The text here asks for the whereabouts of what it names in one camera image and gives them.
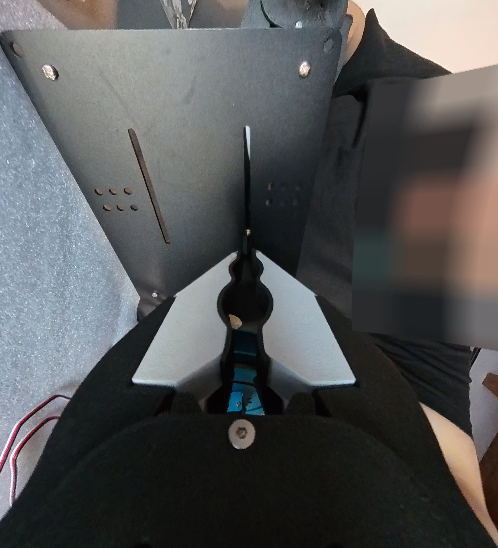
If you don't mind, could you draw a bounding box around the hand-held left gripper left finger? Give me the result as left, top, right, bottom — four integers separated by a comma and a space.
132, 252, 246, 413

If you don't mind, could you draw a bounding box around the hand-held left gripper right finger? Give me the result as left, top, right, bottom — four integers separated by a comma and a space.
249, 251, 357, 414

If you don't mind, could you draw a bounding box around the black metal robot chassis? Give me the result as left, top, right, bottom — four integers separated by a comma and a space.
0, 27, 344, 326

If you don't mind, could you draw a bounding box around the person's left forearm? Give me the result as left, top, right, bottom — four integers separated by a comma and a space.
418, 402, 498, 548

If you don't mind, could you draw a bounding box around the person's right forearm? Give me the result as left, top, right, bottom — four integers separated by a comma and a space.
346, 0, 368, 61

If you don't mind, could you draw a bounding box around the person in black clothes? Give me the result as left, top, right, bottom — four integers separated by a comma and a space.
296, 9, 474, 437

